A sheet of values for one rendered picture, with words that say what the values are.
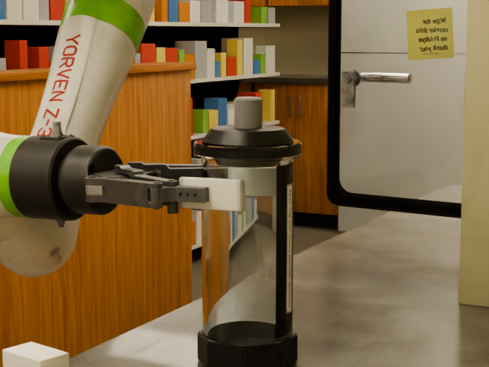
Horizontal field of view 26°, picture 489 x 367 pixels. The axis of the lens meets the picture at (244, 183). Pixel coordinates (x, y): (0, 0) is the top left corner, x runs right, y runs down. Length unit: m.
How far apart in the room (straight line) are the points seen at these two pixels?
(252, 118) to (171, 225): 3.52
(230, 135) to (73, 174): 0.20
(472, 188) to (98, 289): 2.94
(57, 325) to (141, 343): 2.78
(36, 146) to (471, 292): 0.56
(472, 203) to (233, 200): 0.40
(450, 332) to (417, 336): 0.04
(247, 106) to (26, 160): 0.26
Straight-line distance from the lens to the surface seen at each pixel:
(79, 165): 1.13
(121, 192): 1.05
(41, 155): 1.15
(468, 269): 1.34
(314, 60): 7.41
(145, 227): 4.37
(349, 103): 1.70
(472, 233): 1.33
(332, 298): 1.36
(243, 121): 1.04
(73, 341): 4.04
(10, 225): 1.25
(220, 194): 1.02
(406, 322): 1.25
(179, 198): 1.03
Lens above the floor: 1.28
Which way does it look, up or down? 8 degrees down
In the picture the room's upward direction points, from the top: straight up
